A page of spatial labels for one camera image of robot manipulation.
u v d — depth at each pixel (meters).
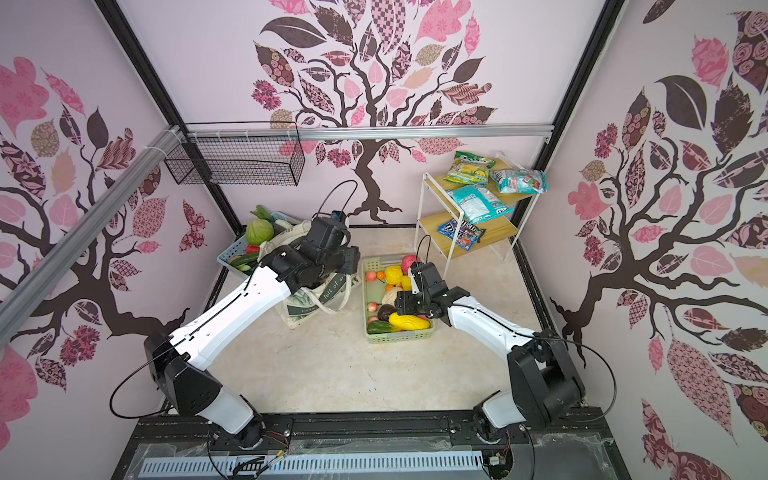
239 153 0.95
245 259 1.01
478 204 0.76
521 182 0.78
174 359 0.41
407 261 0.96
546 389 0.43
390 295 0.94
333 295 0.93
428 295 0.67
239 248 1.07
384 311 0.90
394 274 0.98
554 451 0.72
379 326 0.85
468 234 0.95
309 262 0.54
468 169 0.86
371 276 1.00
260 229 1.03
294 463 0.70
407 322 0.85
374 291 1.03
